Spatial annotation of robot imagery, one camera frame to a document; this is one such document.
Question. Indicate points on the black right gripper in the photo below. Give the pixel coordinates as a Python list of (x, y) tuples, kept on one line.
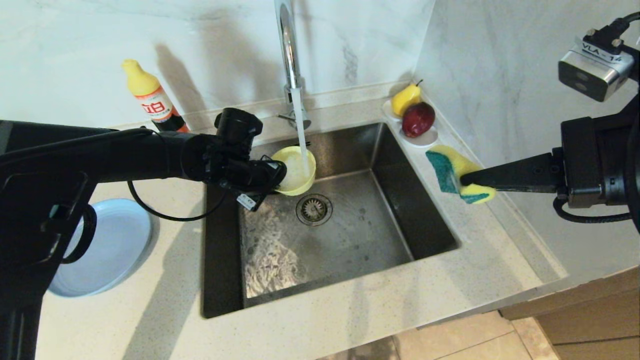
[(595, 160)]

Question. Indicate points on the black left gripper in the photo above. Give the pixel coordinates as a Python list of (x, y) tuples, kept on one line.
[(235, 160)]

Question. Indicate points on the yellow-green bowl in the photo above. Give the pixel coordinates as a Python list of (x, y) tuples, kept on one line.
[(300, 185)]

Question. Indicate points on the yellow sponge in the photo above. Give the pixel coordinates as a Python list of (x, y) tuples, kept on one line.
[(450, 162)]

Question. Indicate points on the chrome faucet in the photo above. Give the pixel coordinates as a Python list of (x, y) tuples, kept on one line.
[(289, 50)]

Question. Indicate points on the orange dish soap bottle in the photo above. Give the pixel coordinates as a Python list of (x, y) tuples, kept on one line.
[(150, 95)]

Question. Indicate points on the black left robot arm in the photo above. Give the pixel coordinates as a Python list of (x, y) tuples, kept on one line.
[(75, 160)]

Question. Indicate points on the metal sink drain strainer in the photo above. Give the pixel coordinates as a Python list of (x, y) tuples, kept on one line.
[(314, 210)]

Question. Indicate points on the stainless steel sink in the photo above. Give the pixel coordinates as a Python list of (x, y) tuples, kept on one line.
[(380, 230)]

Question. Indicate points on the running water stream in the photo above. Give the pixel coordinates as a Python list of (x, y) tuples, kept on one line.
[(300, 130)]

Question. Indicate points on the small white fruit dish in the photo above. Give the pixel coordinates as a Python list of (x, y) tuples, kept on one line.
[(425, 141)]

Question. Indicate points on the dark red apple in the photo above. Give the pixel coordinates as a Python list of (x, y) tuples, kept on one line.
[(418, 120)]

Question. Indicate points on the yellow pear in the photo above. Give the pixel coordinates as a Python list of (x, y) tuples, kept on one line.
[(404, 99)]

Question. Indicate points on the light wooden cabinet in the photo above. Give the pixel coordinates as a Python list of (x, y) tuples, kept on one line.
[(600, 320)]

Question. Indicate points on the gray plate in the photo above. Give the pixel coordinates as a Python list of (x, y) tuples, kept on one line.
[(120, 240)]

